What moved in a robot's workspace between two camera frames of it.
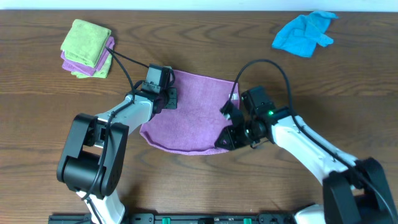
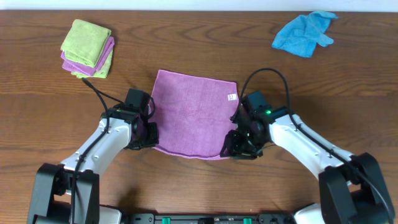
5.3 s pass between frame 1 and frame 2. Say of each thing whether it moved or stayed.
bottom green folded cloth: stayed
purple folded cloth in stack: stayed
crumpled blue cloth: stayed
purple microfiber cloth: stayed
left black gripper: moved
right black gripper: moved
